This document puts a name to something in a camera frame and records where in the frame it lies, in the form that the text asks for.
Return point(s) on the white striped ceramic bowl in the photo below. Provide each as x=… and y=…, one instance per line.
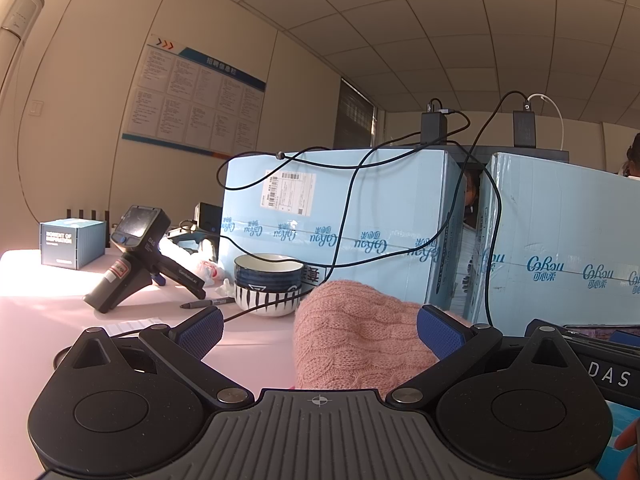
x=270, y=304

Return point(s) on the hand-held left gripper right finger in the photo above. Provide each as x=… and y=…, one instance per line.
x=440, y=332

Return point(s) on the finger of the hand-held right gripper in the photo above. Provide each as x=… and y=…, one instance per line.
x=625, y=338
x=545, y=324

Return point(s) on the person's right hand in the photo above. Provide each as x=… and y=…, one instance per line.
x=631, y=437

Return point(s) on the white air conditioner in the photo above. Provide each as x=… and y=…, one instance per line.
x=20, y=10

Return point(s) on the white paper sheet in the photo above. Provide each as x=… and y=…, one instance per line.
x=130, y=325

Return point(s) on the black handheld scanner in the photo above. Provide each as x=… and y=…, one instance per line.
x=140, y=230

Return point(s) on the pink knitted sweater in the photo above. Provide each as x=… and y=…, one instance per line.
x=360, y=335

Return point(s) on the small blue box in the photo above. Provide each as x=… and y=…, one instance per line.
x=65, y=245

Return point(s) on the black marker pen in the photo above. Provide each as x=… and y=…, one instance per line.
x=210, y=302

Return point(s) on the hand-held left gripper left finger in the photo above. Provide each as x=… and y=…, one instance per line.
x=202, y=331

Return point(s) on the labelled light blue cardboard box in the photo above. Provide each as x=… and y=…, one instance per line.
x=390, y=200

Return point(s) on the dark blue ceramic bowl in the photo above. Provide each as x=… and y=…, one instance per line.
x=250, y=275

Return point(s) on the large light blue cardboard box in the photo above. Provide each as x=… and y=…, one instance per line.
x=560, y=210

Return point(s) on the smartphone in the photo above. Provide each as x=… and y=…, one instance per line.
x=590, y=330

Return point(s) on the wall notice board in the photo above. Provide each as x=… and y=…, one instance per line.
x=195, y=95

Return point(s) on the small black device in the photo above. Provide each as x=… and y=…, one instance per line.
x=207, y=215

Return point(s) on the white plastic bag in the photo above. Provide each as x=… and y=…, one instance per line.
x=207, y=270

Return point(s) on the dark window blind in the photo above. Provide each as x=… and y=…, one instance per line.
x=355, y=115

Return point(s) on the wall switch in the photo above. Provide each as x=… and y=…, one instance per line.
x=36, y=108

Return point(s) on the black power adapter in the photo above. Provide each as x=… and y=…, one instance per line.
x=524, y=127
x=435, y=127

